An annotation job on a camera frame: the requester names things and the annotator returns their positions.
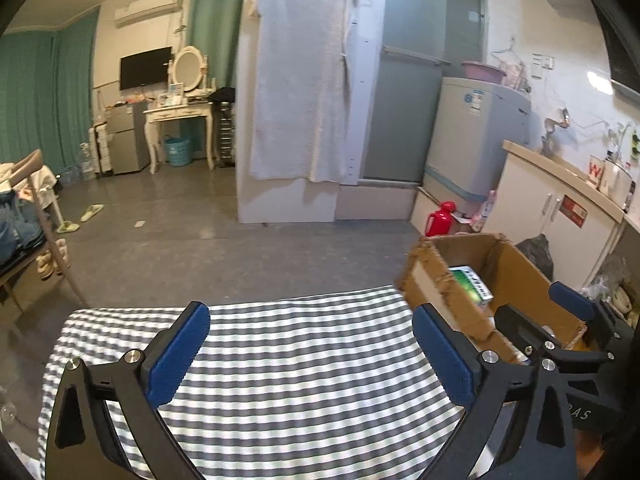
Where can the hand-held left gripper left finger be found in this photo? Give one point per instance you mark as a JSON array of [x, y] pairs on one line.
[[180, 355]]

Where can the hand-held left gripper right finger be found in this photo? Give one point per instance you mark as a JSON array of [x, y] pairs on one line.
[[445, 360]]

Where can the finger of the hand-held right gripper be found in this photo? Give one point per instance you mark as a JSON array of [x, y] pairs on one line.
[[570, 300], [520, 327]]

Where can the brown cardboard box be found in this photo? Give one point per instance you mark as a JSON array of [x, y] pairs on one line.
[[520, 275]]

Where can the green and white carton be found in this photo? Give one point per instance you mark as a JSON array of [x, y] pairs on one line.
[[470, 285]]

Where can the clear plastic bag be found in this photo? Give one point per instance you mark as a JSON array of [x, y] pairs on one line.
[[612, 285]]

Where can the black trash bag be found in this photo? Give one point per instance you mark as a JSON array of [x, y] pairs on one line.
[[537, 255]]

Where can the white sink cabinet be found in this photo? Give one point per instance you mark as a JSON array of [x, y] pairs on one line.
[[545, 200]]

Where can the striped grey white cloth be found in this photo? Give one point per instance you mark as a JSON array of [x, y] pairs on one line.
[[300, 360]]

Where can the pink packet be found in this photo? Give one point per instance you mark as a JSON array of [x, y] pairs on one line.
[[484, 212]]

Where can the white cup red print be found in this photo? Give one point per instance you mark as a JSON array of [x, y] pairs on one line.
[[596, 171]]

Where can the red thermos jug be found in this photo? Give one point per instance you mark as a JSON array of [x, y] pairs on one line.
[[440, 220]]

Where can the beige plush slipper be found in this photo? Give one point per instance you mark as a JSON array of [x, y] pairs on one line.
[[61, 255], [45, 266]]

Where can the green slipper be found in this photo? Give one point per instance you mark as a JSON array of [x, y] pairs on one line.
[[67, 226], [92, 212]]

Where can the metal sink faucet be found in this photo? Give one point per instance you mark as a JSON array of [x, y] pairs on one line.
[[550, 132]]

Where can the white washing machine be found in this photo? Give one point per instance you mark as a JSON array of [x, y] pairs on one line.
[[475, 130]]

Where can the wooden chair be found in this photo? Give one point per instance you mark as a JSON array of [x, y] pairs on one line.
[[47, 210]]

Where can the blue laundry basket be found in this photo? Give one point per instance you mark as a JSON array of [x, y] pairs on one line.
[[178, 152]]

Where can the blue jeans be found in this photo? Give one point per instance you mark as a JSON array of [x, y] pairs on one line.
[[15, 232]]

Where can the large clear water bottle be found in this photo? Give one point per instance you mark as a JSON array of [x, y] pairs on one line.
[[87, 162]]

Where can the silver mini fridge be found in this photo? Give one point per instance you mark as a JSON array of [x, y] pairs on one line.
[[127, 135]]

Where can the black drawer tower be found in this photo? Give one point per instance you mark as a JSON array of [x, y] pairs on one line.
[[225, 130]]

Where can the white dressing table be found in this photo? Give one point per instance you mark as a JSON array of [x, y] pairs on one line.
[[175, 115]]

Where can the pink plastic basin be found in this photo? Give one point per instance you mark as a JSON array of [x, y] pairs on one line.
[[482, 71]]

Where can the frosted glass sliding door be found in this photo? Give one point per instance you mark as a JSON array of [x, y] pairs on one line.
[[415, 85]]

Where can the oval vanity mirror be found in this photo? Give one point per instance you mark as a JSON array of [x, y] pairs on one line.
[[187, 67]]

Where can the green curtain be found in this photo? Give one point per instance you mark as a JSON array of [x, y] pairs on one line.
[[215, 25], [40, 95]]

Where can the white hanging towel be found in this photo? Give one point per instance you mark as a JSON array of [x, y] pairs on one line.
[[300, 70]]

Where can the white air conditioner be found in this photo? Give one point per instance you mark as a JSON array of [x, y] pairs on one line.
[[147, 7]]

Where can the white wall switch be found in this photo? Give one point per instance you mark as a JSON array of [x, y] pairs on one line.
[[542, 62]]

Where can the small picture frame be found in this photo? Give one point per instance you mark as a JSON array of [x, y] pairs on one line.
[[175, 94]]

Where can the black wall television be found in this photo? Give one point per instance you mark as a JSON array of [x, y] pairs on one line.
[[145, 67]]

